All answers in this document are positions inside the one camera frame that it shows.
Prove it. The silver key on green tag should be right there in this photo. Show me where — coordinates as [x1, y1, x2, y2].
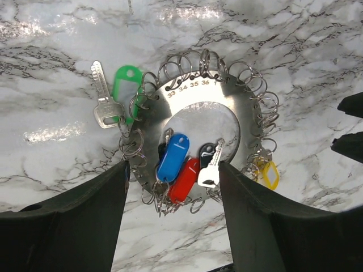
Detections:
[91, 60, 125, 129]

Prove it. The red key tag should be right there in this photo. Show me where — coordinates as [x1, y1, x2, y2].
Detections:
[168, 158, 200, 204]

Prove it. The silver key on black tag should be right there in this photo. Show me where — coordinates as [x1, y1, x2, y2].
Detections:
[197, 139, 225, 188]

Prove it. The yellow key tag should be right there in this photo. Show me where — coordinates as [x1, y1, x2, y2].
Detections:
[256, 160, 280, 190]

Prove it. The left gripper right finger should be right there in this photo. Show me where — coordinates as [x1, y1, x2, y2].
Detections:
[220, 162, 362, 271]

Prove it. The blue key tag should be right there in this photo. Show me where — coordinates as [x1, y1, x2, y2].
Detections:
[156, 133, 190, 183]

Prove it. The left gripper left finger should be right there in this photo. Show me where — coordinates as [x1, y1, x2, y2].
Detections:
[1, 161, 130, 271]

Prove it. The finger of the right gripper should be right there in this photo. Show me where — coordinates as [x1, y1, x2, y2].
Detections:
[337, 92, 363, 118]
[331, 131, 363, 163]

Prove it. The green key tag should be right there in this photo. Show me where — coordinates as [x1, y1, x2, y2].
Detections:
[112, 65, 142, 125]

